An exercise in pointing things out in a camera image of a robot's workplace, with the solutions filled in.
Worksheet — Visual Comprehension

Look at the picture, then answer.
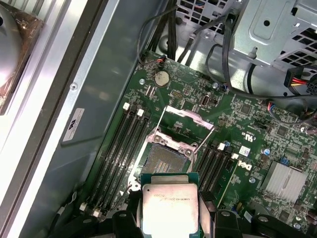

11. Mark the square brown base plate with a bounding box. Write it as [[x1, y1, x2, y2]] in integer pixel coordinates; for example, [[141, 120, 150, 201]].
[[0, 9, 47, 116]]

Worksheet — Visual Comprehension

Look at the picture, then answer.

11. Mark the CPU socket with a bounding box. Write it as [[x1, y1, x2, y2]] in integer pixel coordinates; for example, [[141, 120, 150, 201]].
[[133, 130, 199, 191]]

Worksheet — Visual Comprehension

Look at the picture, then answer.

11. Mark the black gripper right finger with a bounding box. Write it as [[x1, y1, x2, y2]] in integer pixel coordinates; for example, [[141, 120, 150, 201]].
[[199, 191, 307, 238]]

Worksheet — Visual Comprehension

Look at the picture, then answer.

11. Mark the silver metal drive cage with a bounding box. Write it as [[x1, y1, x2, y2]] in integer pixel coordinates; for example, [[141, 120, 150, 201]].
[[229, 0, 317, 99]]

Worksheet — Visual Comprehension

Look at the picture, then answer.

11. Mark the black RAM slot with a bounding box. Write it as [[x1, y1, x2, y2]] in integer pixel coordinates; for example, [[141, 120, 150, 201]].
[[202, 142, 226, 196], [208, 148, 232, 199], [83, 103, 131, 211], [197, 146, 216, 193], [90, 106, 137, 214], [95, 109, 145, 219], [104, 113, 152, 220]]

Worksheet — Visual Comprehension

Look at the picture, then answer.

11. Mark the silver finned heat sink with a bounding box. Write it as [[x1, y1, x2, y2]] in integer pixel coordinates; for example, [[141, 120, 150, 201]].
[[261, 161, 313, 203]]

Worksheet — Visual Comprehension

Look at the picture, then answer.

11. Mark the green motherboard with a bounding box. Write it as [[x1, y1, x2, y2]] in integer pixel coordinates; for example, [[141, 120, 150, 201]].
[[81, 48, 317, 238]]

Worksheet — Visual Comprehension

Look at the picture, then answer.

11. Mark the black PC case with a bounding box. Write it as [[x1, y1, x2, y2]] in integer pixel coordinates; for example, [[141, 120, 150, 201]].
[[0, 0, 317, 238]]

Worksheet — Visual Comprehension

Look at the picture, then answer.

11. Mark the thick black power cable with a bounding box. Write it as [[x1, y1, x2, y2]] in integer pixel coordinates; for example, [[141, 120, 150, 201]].
[[221, 12, 317, 100]]

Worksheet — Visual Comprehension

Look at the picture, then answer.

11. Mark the silver topped CPU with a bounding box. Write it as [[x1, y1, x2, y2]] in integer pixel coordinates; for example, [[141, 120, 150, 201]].
[[140, 172, 201, 235]]

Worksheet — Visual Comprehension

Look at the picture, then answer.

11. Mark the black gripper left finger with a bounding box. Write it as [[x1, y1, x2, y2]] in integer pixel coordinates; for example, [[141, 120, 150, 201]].
[[56, 190, 144, 238]]

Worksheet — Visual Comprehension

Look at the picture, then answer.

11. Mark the round coin cell battery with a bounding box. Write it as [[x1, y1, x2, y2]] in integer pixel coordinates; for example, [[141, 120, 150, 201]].
[[154, 70, 170, 87]]

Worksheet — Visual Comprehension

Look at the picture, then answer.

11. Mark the green RAM stick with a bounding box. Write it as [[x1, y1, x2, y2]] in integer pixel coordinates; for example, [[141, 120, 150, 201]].
[[215, 157, 240, 209]]

